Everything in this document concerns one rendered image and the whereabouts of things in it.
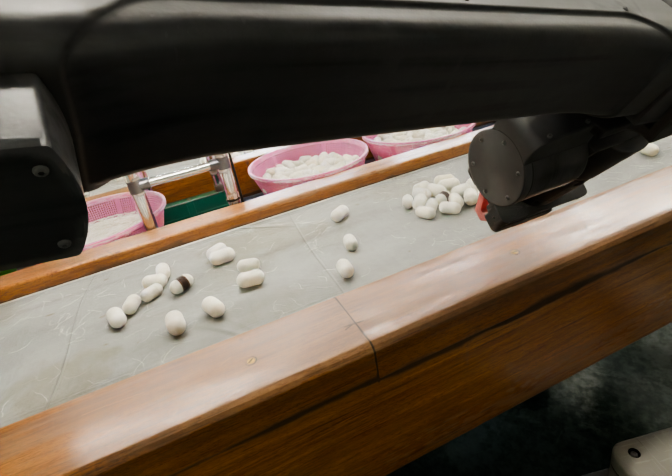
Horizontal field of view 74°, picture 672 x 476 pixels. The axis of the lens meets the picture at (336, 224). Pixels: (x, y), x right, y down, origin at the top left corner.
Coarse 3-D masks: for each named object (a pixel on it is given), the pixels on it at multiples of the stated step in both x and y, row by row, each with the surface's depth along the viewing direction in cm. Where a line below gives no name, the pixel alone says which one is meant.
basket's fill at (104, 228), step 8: (112, 216) 96; (120, 216) 95; (128, 216) 96; (136, 216) 92; (88, 224) 95; (96, 224) 92; (104, 224) 91; (112, 224) 92; (120, 224) 89; (128, 224) 89; (88, 232) 88; (96, 232) 88; (104, 232) 87; (112, 232) 86; (88, 240) 84; (96, 240) 84
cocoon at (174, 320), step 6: (174, 312) 53; (180, 312) 53; (168, 318) 52; (174, 318) 52; (180, 318) 52; (168, 324) 51; (174, 324) 51; (180, 324) 51; (168, 330) 51; (174, 330) 51; (180, 330) 51
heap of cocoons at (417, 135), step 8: (432, 128) 111; (440, 128) 110; (448, 128) 110; (456, 128) 107; (464, 128) 106; (384, 136) 112; (392, 136) 112; (400, 136) 109; (408, 136) 109; (416, 136) 108; (424, 136) 108; (432, 136) 105; (440, 136) 103; (400, 152) 98
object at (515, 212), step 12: (468, 168) 42; (576, 180) 36; (552, 192) 38; (564, 192) 38; (576, 192) 42; (492, 204) 40; (516, 204) 41; (528, 204) 41; (540, 204) 41; (552, 204) 41; (492, 216) 41; (504, 216) 40; (516, 216) 40; (528, 216) 41
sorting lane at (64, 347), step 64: (384, 192) 80; (192, 256) 70; (256, 256) 66; (320, 256) 63; (384, 256) 60; (0, 320) 62; (64, 320) 59; (128, 320) 57; (192, 320) 54; (256, 320) 52; (0, 384) 50; (64, 384) 48
